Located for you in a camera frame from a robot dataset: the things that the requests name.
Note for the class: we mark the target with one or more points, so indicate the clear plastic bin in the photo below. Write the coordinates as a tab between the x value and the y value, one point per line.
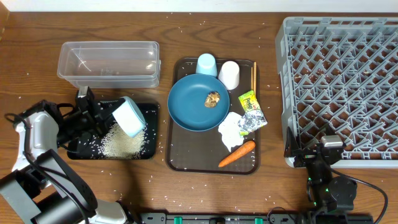
110	64

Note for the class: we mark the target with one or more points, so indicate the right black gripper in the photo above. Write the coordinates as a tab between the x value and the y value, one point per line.
293	150

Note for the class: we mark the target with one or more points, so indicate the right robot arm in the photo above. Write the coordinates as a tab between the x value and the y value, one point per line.
332	196

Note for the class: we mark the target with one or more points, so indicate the light blue rice bowl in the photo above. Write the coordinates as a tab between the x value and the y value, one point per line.
129	117

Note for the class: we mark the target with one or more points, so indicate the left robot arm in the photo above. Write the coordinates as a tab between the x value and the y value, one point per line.
42	187

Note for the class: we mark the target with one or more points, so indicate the grey dishwasher rack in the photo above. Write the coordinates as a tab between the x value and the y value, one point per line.
339	76

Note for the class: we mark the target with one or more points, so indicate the wooden chopstick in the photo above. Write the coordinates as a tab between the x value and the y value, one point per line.
254	77

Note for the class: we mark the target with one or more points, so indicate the dark blue plate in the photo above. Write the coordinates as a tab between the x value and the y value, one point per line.
186	102

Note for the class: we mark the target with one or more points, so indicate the pale pink cup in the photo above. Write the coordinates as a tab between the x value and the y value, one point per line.
229	75

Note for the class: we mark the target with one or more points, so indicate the light blue cup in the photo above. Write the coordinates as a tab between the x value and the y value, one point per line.
206	64

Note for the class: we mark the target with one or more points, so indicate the crumpled white napkin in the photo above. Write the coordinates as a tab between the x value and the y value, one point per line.
230	131

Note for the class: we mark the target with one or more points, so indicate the orange carrot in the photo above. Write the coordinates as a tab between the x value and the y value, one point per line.
237	154

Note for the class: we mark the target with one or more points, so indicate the black waste tray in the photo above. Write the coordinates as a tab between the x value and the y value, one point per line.
89	148

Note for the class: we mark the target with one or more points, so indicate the brown food scrap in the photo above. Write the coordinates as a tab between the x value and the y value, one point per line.
212	99

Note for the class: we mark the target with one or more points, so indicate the white rice pile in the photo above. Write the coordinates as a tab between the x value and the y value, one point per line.
118	145

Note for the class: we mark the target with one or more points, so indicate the green foil snack wrapper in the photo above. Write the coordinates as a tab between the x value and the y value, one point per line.
253	118

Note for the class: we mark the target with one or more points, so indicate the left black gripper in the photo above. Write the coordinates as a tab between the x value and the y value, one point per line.
96	116

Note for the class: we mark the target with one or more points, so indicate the brown serving tray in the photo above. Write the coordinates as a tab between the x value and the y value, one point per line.
202	151

